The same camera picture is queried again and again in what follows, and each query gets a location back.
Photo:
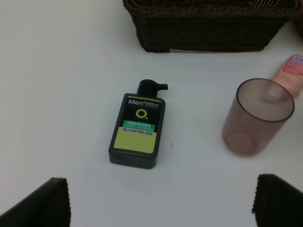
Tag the dark brown wicker basket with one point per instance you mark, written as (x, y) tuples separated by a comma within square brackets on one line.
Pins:
[(209, 25)]

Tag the translucent pink plastic cup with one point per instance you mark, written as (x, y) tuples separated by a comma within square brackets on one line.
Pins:
[(259, 110)]

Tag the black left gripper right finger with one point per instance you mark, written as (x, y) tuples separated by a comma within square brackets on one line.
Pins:
[(277, 203)]

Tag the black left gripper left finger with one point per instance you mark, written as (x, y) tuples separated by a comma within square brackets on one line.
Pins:
[(47, 206)]

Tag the orange wicker basket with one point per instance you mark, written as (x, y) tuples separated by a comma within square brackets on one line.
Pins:
[(298, 22)]

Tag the dark green pump bottle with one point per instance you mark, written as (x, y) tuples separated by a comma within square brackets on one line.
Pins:
[(136, 137)]

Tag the pink lotion bottle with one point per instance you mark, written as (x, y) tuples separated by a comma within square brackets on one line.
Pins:
[(290, 76)]

